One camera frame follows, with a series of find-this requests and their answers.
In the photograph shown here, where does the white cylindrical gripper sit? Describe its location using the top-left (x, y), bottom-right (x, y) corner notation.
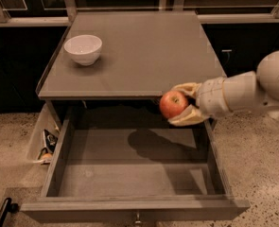
top-left (168, 77), bottom-right (232, 127)

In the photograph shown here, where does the red apple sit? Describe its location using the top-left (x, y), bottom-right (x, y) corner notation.
top-left (159, 90), bottom-right (188, 119)

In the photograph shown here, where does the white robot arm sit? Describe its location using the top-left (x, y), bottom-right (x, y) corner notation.
top-left (168, 51), bottom-right (279, 127)

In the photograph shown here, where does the grey cabinet with counter top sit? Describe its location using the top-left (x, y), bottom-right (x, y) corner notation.
top-left (37, 11), bottom-right (224, 103)

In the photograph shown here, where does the open grey top drawer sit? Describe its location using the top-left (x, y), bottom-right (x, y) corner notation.
top-left (21, 106), bottom-right (250, 223)

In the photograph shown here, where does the metal drawer knob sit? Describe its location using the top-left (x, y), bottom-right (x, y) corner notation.
top-left (133, 213), bottom-right (143, 227)

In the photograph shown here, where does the white ceramic bowl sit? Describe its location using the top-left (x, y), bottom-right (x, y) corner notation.
top-left (63, 35), bottom-right (103, 66)

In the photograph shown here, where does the snack packet in bin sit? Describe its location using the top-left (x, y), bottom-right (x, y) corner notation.
top-left (43, 130), bottom-right (58, 153)

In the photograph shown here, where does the small orange fruit in bin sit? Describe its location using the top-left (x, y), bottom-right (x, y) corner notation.
top-left (41, 153), bottom-right (52, 160)

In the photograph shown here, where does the black handle bar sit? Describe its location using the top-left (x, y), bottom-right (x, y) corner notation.
top-left (0, 198), bottom-right (19, 227)

